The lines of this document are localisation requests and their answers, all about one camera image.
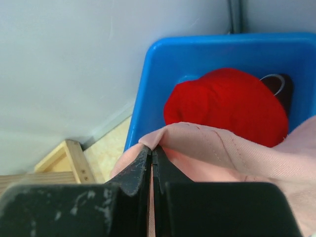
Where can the red hat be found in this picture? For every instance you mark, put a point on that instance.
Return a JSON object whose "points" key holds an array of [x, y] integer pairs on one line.
{"points": [[252, 108]]}

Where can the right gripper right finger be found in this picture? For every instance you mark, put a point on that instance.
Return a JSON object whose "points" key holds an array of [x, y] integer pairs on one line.
{"points": [[184, 208]]}

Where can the wooden clothes rack with tray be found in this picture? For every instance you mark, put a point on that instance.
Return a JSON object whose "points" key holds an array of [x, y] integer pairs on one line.
{"points": [[65, 164]]}

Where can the blue plastic bin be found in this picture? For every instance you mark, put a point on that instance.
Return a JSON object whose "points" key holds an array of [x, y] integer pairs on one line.
{"points": [[170, 61]]}

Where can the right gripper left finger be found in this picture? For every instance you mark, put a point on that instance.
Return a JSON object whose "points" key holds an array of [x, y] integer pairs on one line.
{"points": [[117, 208]]}

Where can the pink hat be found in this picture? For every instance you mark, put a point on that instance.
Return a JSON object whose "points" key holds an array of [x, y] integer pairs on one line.
{"points": [[209, 154]]}

